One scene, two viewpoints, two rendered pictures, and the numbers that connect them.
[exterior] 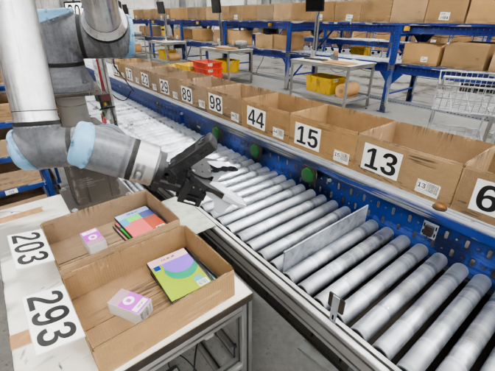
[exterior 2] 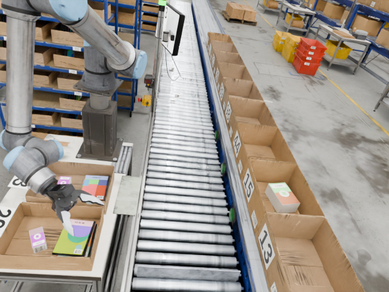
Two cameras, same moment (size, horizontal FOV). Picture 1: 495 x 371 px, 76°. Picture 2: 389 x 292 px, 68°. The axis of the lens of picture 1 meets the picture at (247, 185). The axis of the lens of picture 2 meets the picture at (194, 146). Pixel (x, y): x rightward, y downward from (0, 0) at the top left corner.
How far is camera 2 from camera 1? 0.80 m
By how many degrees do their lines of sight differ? 26
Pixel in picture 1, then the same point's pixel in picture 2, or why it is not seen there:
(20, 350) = not seen: outside the picture
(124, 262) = not seen: hidden behind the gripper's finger
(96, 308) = (28, 228)
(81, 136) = (8, 157)
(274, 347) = not seen: outside the picture
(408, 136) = (326, 237)
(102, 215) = (82, 170)
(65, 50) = (96, 65)
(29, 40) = (18, 92)
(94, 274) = (39, 209)
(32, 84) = (14, 113)
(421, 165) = (278, 274)
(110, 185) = (106, 149)
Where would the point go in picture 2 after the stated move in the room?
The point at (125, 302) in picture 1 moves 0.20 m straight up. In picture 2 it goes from (35, 236) to (27, 205)
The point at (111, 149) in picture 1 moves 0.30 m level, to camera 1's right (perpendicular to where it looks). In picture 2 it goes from (19, 170) to (74, 217)
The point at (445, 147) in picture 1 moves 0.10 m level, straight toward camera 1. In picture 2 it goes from (342, 270) to (323, 277)
